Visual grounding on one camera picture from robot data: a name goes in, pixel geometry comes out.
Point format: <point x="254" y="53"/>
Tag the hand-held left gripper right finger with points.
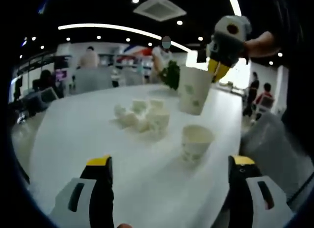
<point x="240" y="201"/>

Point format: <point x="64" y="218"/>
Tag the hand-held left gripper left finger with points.
<point x="101" y="201"/>

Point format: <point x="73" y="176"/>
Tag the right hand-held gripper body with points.
<point x="228" y="45"/>

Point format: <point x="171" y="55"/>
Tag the green-printed white paper cup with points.
<point x="193" y="90"/>
<point x="196" y="147"/>

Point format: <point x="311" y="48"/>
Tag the pile of white paper cups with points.
<point x="157" y="120"/>

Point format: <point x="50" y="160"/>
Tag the person's right hand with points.
<point x="249" y="49"/>

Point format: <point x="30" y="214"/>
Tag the person's left hand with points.
<point x="124" y="225"/>

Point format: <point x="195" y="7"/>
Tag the black hanging sign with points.
<point x="201" y="56"/>

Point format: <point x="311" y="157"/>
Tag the long ceiling light strip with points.
<point x="235" y="3"/>

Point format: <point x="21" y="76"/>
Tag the potted green plant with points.
<point x="171" y="76"/>

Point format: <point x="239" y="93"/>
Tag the grey mesh chair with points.
<point x="269" y="149"/>

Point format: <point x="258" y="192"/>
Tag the white table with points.
<point x="86" y="139"/>

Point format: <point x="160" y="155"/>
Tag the person's dark clothing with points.
<point x="298" y="90"/>

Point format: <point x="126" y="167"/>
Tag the ceiling air vent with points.
<point x="159" y="8"/>

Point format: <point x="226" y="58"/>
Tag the white display shelf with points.
<point x="132" y="63"/>

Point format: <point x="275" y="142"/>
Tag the curved ceiling light strip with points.
<point x="103" y="25"/>

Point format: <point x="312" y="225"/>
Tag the white office chair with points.
<point x="49" y="94"/>

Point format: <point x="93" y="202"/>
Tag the purple monitor screen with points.
<point x="60" y="75"/>

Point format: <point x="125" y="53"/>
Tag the black wall screen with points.
<point x="62" y="62"/>

